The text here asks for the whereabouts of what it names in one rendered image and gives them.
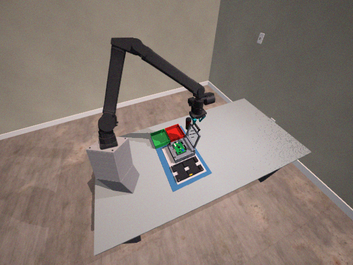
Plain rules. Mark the red bin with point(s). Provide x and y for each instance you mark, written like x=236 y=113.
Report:
x=174 y=132

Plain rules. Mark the green circuit board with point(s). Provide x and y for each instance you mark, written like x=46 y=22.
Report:
x=179 y=147

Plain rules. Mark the green open-top bin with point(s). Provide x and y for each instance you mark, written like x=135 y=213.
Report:
x=160 y=138

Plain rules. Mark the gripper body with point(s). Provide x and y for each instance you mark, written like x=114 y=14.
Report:
x=198 y=113

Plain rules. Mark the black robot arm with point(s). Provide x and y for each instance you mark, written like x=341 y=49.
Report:
x=119 y=47

